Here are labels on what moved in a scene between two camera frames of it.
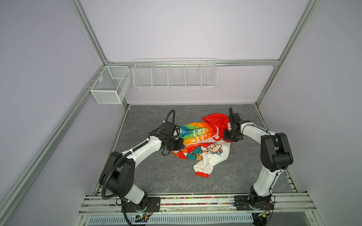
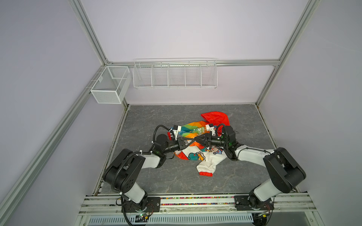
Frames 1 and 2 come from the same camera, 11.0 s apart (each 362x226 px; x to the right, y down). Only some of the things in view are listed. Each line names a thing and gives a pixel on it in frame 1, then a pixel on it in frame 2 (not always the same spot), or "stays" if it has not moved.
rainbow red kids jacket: (204, 141) stays
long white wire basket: (175, 73) stays
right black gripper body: (229, 135) → (218, 141)
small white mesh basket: (112, 85) stays
